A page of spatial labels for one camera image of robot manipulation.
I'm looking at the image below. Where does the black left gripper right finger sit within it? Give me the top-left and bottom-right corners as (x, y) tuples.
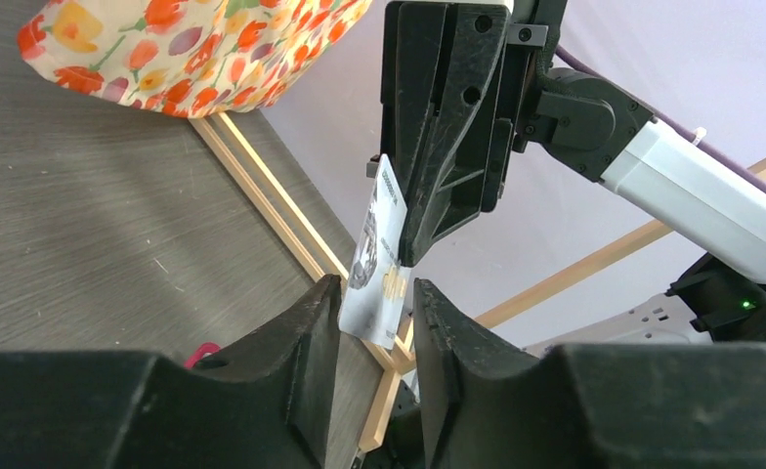
(413, 279), (766, 468)

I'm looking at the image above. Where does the floral fabric bag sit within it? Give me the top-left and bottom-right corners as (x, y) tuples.
(17, 0), (369, 118)

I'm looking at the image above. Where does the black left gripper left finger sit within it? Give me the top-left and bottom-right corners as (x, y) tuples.
(0, 275), (341, 468)

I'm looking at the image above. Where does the red card holder wallet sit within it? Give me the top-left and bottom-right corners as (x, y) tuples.
(184, 342), (221, 368)

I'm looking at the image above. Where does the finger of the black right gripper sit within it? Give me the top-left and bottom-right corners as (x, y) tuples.
(380, 1), (540, 267)

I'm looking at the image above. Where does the white VIP card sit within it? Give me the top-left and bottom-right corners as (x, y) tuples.
(338, 154), (411, 350)

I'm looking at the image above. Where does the wooden frame rack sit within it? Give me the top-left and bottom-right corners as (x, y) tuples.
(189, 112), (766, 453)

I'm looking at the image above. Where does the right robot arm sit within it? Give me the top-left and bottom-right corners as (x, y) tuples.
(380, 1), (766, 468)

